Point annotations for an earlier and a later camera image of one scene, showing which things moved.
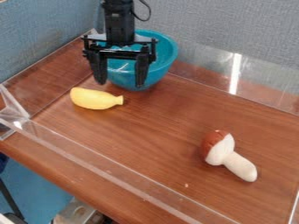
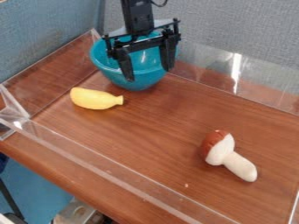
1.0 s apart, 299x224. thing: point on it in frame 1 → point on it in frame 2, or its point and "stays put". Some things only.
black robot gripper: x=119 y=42 → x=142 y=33
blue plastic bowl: x=122 y=69 stays put
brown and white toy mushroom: x=220 y=153 stays put
